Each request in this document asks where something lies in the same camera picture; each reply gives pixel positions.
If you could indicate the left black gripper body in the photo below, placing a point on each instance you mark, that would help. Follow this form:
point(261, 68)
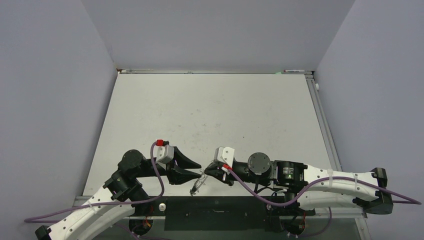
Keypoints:
point(170, 164)

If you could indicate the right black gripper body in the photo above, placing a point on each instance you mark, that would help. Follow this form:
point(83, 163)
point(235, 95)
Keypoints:
point(239, 168)

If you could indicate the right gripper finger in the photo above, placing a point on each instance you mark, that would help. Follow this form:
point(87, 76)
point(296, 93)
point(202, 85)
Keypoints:
point(214, 165)
point(215, 172)

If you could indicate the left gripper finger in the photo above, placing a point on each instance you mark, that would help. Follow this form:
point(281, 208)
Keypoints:
point(183, 161)
point(179, 176)

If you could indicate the metal keyring disc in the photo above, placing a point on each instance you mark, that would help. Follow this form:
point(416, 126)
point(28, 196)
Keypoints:
point(198, 184)

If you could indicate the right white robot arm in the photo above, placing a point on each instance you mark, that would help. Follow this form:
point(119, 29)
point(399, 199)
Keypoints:
point(304, 186)

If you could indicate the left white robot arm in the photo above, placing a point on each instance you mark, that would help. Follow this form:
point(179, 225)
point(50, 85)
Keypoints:
point(122, 193)

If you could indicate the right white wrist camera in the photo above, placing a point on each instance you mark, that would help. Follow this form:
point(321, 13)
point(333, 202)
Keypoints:
point(225, 155)

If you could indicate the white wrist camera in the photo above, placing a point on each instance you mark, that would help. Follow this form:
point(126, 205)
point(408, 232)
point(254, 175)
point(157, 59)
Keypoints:
point(225, 155)
point(165, 154)

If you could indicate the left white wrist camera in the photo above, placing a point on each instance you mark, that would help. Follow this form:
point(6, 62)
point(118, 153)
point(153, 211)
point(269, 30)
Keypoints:
point(165, 154)

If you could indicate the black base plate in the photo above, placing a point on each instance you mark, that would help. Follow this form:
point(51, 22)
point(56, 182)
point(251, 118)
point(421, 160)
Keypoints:
point(217, 213)

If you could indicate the marker pen on rail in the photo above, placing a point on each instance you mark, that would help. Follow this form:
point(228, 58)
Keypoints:
point(294, 71)

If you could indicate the aluminium frame rail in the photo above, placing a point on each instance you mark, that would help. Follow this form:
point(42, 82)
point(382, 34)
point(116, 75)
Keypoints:
point(323, 122)

